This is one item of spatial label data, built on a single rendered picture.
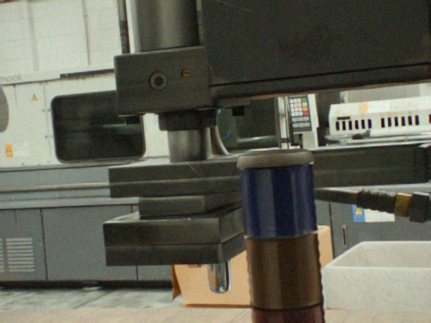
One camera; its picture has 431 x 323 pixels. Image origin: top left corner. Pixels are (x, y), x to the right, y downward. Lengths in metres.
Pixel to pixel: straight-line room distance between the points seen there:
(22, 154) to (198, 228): 5.83
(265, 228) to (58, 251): 5.93
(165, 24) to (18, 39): 8.16
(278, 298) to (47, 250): 5.99
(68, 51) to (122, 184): 7.85
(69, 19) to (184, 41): 7.88
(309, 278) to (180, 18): 0.32
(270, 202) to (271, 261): 0.03
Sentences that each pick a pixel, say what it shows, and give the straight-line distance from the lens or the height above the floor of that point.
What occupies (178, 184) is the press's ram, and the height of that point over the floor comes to 1.16.
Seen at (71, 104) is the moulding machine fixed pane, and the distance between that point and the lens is 6.16.
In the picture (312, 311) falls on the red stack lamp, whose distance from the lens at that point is 0.40.
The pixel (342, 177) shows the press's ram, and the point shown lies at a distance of 0.62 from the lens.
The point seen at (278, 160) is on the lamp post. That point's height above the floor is 1.19.
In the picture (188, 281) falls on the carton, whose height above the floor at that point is 0.60.
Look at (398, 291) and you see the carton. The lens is 2.91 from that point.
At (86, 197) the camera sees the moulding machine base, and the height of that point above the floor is 0.71.
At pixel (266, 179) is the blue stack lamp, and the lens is 0.39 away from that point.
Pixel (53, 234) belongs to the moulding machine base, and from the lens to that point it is 6.32.
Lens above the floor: 1.22
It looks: 3 degrees down
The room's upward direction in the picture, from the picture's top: 5 degrees counter-clockwise
